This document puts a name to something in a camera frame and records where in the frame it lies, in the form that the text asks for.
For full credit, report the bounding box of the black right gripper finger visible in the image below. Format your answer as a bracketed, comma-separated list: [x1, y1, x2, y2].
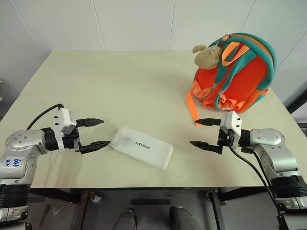
[189, 141, 220, 154]
[194, 117, 221, 127]

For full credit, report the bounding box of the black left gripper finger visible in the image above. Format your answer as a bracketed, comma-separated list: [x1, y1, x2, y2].
[81, 141, 111, 154]
[76, 118, 105, 128]

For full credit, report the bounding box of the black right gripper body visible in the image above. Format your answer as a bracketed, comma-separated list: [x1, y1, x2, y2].
[215, 126, 235, 155]

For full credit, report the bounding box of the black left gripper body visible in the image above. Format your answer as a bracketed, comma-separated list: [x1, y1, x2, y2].
[62, 119, 85, 154]

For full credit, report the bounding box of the white rectangular case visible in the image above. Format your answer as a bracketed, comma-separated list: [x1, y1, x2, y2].
[110, 126, 174, 171]

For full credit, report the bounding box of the orange and teal backpack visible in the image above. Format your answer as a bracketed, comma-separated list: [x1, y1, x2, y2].
[186, 33, 278, 123]

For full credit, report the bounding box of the beige plush bunny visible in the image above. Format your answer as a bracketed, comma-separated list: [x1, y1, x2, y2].
[192, 44, 223, 70]

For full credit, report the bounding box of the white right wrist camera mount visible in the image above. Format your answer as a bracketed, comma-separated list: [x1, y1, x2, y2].
[219, 111, 243, 147]

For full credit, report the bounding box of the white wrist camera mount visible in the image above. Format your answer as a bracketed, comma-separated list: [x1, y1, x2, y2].
[219, 111, 243, 147]
[52, 108, 77, 151]

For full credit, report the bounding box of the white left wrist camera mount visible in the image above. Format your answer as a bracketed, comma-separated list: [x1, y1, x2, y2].
[52, 108, 77, 151]

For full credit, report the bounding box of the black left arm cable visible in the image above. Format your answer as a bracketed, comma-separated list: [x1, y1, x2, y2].
[26, 103, 65, 130]

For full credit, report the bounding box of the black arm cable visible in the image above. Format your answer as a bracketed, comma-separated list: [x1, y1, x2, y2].
[26, 103, 65, 130]
[229, 137, 287, 230]

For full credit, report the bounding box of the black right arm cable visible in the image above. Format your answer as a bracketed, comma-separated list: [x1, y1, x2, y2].
[229, 137, 287, 230]

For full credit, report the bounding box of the black table frame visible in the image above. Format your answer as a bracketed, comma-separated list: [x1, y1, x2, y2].
[24, 186, 274, 230]

